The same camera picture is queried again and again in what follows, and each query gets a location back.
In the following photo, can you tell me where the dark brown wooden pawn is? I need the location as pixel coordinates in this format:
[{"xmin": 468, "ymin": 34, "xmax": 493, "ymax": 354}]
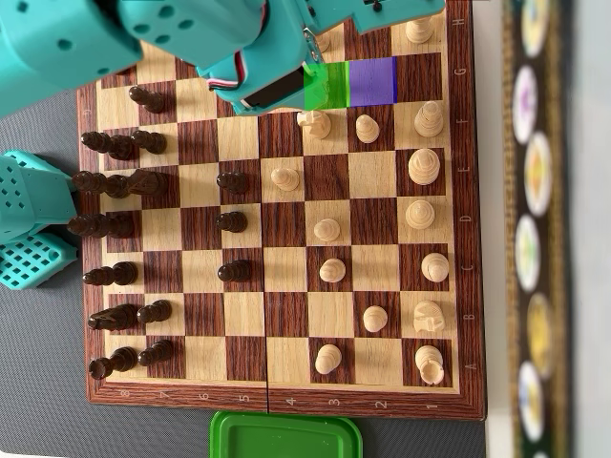
[
  {"xmin": 137, "ymin": 339, "xmax": 175, "ymax": 367},
  {"xmin": 137, "ymin": 299, "xmax": 173, "ymax": 326},
  {"xmin": 214, "ymin": 211, "xmax": 248, "ymax": 235},
  {"xmin": 131, "ymin": 129, "xmax": 168, "ymax": 156},
  {"xmin": 217, "ymin": 260, "xmax": 252, "ymax": 283},
  {"xmin": 128, "ymin": 85, "xmax": 166, "ymax": 115},
  {"xmin": 216, "ymin": 170, "xmax": 249, "ymax": 195}
]

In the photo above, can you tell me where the dark brown wooden rook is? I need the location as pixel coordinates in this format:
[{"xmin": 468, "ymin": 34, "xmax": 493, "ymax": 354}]
[{"xmin": 88, "ymin": 346, "xmax": 138, "ymax": 382}]

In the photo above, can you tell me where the white wooden rook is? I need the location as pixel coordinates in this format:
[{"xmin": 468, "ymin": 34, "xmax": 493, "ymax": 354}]
[
  {"xmin": 413, "ymin": 343, "xmax": 446, "ymax": 386},
  {"xmin": 405, "ymin": 16, "xmax": 434, "ymax": 45}
]

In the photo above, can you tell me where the dark brown wooden queen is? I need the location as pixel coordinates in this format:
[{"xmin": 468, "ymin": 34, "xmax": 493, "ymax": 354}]
[{"xmin": 65, "ymin": 213, "xmax": 136, "ymax": 239}]

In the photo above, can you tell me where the green plastic container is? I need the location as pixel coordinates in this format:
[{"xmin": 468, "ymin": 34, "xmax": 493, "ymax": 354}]
[{"xmin": 208, "ymin": 408, "xmax": 364, "ymax": 458}]

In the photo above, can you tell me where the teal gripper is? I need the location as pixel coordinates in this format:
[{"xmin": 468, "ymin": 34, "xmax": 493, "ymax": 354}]
[{"xmin": 195, "ymin": 45, "xmax": 331, "ymax": 116}]

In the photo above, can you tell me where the white wooden knight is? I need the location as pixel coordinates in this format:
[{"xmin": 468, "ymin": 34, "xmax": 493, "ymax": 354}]
[
  {"xmin": 295, "ymin": 108, "xmax": 333, "ymax": 140},
  {"xmin": 412, "ymin": 300, "xmax": 446, "ymax": 334}
]

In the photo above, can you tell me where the dark brown wooden king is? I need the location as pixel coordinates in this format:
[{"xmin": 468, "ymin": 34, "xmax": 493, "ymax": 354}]
[{"xmin": 71, "ymin": 170, "xmax": 133, "ymax": 200}]

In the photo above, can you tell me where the red white black servo cable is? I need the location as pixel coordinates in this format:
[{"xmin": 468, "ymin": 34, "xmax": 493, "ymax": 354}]
[{"xmin": 207, "ymin": 50, "xmax": 249, "ymax": 93}]

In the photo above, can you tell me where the wooden folding chessboard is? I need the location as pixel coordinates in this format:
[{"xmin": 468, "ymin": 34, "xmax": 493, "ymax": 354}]
[{"xmin": 75, "ymin": 0, "xmax": 488, "ymax": 422}]

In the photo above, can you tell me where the dark brown wooden bishop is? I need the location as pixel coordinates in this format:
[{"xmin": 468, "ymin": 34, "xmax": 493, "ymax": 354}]
[
  {"xmin": 79, "ymin": 132, "xmax": 137, "ymax": 161},
  {"xmin": 81, "ymin": 260, "xmax": 139, "ymax": 287}
]

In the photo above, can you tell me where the dark patterned medallion strip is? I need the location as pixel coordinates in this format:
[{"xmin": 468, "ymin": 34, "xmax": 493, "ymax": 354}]
[{"xmin": 499, "ymin": 0, "xmax": 574, "ymax": 458}]

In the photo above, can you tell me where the dark grey foam mat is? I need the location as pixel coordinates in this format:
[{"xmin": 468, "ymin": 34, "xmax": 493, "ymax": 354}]
[{"xmin": 0, "ymin": 90, "xmax": 491, "ymax": 458}]

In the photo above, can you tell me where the dark brown wooden knight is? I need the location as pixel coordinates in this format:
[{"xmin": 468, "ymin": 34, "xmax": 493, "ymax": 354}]
[
  {"xmin": 127, "ymin": 168, "xmax": 168, "ymax": 199},
  {"xmin": 87, "ymin": 303, "xmax": 140, "ymax": 333}
]

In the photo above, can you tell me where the white wooden bishop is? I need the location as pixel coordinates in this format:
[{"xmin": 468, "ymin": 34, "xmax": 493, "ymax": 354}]
[
  {"xmin": 412, "ymin": 100, "xmax": 445, "ymax": 139},
  {"xmin": 420, "ymin": 252, "xmax": 451, "ymax": 283}
]

